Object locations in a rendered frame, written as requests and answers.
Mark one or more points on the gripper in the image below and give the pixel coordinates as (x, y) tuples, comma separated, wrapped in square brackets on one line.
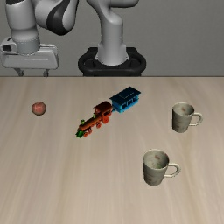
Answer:
[(32, 60)]

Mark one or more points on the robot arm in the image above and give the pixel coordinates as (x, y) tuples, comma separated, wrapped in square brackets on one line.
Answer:
[(111, 35)]

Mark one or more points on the red peach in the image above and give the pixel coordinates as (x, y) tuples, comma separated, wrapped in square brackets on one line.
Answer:
[(38, 108)]

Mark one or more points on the red and blue toy train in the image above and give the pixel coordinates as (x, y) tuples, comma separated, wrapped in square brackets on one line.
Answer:
[(116, 107)]

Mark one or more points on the beige mug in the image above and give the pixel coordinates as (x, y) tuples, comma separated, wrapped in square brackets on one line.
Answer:
[(182, 117), (155, 167)]

